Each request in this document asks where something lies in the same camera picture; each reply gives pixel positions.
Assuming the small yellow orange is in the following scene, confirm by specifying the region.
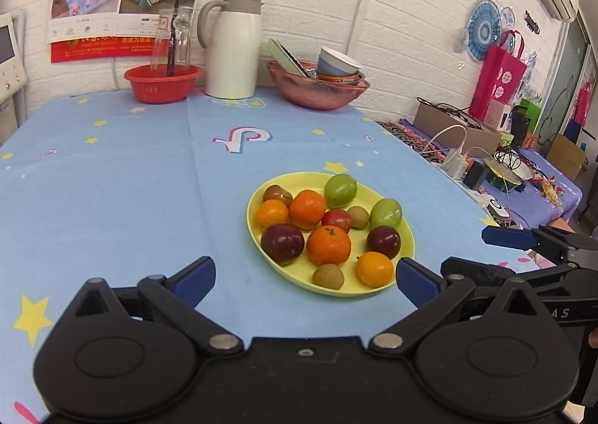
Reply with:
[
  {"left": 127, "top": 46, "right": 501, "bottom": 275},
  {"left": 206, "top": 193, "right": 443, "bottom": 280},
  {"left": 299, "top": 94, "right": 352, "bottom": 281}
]
[{"left": 356, "top": 251, "right": 394, "bottom": 288}]

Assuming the dark plum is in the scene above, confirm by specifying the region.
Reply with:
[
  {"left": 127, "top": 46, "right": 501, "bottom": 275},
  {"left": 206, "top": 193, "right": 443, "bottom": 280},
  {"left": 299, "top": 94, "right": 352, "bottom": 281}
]
[
  {"left": 261, "top": 224, "right": 305, "bottom": 266},
  {"left": 367, "top": 226, "right": 401, "bottom": 259}
]

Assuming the brown longan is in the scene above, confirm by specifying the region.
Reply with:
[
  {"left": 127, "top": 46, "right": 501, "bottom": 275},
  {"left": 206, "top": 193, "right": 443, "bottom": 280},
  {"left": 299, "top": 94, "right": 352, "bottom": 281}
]
[
  {"left": 346, "top": 205, "right": 370, "bottom": 230},
  {"left": 312, "top": 264, "right": 345, "bottom": 290}
]

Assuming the large tangerine with stem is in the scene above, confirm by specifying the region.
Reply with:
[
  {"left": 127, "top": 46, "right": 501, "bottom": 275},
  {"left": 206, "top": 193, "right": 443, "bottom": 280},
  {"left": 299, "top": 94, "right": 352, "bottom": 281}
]
[{"left": 306, "top": 226, "right": 352, "bottom": 266}]

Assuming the red tomato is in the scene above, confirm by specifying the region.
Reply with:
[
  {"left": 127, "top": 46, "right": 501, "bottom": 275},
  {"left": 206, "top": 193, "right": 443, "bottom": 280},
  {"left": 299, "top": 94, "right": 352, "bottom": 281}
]
[{"left": 321, "top": 208, "right": 352, "bottom": 233}]

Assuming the large orange tangerine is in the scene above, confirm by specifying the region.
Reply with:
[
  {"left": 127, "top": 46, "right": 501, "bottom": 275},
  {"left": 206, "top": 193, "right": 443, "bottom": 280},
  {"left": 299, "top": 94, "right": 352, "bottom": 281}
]
[{"left": 289, "top": 189, "right": 326, "bottom": 230}]

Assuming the green plum lower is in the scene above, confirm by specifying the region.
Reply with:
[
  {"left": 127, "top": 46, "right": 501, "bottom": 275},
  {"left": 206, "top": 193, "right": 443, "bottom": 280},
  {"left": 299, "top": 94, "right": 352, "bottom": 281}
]
[{"left": 370, "top": 198, "right": 403, "bottom": 230}]

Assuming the green plum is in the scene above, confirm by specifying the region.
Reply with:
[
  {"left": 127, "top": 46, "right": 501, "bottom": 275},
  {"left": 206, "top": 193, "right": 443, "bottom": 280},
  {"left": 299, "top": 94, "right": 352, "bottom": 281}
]
[
  {"left": 323, "top": 173, "right": 358, "bottom": 208},
  {"left": 370, "top": 198, "right": 403, "bottom": 230}
]

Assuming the white power adapter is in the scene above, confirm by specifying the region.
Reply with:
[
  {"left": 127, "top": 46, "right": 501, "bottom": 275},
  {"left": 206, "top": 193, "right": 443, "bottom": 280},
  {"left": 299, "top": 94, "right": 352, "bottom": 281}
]
[{"left": 440, "top": 150, "right": 469, "bottom": 180}]

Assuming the yellow oval plate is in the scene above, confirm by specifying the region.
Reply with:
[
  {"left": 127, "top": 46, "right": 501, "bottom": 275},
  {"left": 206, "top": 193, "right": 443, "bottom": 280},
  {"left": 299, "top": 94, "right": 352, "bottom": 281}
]
[{"left": 245, "top": 171, "right": 417, "bottom": 299}]

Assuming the small orange in plate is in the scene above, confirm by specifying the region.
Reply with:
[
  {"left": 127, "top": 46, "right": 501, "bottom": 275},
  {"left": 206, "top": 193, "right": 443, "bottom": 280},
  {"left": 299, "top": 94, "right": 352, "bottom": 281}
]
[{"left": 253, "top": 199, "right": 289, "bottom": 231}]

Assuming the black speaker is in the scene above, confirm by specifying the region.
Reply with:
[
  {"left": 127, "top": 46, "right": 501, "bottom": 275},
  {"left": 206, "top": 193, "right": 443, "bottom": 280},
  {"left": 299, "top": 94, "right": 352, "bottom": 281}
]
[{"left": 510, "top": 105, "right": 531, "bottom": 149}]

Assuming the green plum upper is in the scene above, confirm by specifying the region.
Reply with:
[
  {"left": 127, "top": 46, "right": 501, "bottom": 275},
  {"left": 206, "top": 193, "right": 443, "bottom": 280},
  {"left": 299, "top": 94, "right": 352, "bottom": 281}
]
[{"left": 323, "top": 173, "right": 358, "bottom": 208}]

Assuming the cardboard box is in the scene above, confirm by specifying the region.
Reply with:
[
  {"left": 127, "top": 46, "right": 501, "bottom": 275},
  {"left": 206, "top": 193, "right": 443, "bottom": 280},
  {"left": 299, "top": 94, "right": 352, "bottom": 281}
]
[{"left": 413, "top": 97, "right": 501, "bottom": 157}]

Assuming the reddish brown small fruit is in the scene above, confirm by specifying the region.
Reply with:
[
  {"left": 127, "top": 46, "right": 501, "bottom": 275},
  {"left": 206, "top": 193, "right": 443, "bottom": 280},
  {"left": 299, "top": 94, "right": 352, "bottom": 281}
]
[{"left": 262, "top": 184, "right": 293, "bottom": 207}]

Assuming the pink gift bag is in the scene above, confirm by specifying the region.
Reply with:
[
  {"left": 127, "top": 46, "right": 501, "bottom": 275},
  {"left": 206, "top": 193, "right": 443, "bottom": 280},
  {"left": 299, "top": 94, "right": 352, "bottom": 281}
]
[{"left": 468, "top": 30, "right": 526, "bottom": 121}]

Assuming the red plastic basket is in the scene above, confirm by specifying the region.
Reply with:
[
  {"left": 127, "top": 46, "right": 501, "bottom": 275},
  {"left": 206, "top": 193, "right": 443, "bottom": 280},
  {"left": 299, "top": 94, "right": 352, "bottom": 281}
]
[{"left": 124, "top": 65, "right": 204, "bottom": 104}]

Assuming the pink glass bowl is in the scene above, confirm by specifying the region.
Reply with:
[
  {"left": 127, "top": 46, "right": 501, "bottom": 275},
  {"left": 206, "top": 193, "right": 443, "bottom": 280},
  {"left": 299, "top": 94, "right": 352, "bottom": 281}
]
[{"left": 266, "top": 61, "right": 370, "bottom": 111}]

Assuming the blue round fan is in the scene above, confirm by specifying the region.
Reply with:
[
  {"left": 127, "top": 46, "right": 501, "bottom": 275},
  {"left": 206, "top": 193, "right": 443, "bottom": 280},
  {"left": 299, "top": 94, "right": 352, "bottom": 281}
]
[{"left": 456, "top": 0, "right": 502, "bottom": 62}]

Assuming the white blue bowl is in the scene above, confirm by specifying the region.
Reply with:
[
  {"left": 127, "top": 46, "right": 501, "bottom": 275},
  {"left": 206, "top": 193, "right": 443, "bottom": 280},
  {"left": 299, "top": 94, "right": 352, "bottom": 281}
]
[{"left": 316, "top": 47, "right": 362, "bottom": 77}]

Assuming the green tilted plate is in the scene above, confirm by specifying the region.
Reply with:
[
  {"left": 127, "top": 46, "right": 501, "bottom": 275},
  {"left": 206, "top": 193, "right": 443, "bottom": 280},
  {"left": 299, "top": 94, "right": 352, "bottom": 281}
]
[{"left": 268, "top": 38, "right": 308, "bottom": 78}]

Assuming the clear glass bottle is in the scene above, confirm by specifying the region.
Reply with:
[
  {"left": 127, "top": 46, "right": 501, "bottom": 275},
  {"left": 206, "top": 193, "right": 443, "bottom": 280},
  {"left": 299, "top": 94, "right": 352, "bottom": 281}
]
[{"left": 151, "top": 6, "right": 192, "bottom": 77}]

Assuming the white thermos jug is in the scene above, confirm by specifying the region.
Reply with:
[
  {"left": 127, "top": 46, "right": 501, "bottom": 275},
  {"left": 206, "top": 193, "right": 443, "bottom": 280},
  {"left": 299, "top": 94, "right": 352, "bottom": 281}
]
[{"left": 197, "top": 0, "right": 262, "bottom": 100}]

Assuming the white water dispenser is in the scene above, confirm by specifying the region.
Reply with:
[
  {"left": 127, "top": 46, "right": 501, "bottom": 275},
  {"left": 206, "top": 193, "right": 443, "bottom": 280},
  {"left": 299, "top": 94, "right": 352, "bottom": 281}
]
[{"left": 0, "top": 9, "right": 27, "bottom": 144}]

